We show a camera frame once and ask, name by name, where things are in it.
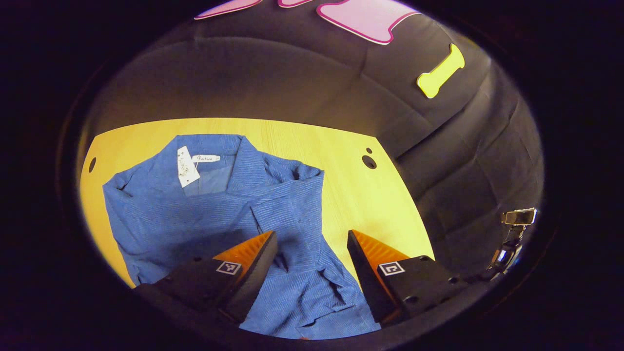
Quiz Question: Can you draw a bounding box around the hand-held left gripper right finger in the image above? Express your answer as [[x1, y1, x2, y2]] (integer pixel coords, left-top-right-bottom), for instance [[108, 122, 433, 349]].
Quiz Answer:
[[347, 230, 471, 325]]

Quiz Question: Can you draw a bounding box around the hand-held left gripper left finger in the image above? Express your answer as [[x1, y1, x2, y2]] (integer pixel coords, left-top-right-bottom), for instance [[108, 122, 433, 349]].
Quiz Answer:
[[134, 231, 278, 325]]

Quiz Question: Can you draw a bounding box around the blue button shirt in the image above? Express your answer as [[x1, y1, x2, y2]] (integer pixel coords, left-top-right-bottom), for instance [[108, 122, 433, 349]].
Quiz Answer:
[[102, 134, 382, 340]]

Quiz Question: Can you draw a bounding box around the white paper hang tag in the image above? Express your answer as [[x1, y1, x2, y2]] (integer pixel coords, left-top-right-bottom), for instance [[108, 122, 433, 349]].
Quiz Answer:
[[176, 146, 201, 189]]

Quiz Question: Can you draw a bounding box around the black backdrop cloth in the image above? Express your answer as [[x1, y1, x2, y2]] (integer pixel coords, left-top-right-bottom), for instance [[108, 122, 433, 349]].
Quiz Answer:
[[78, 0, 545, 281]]

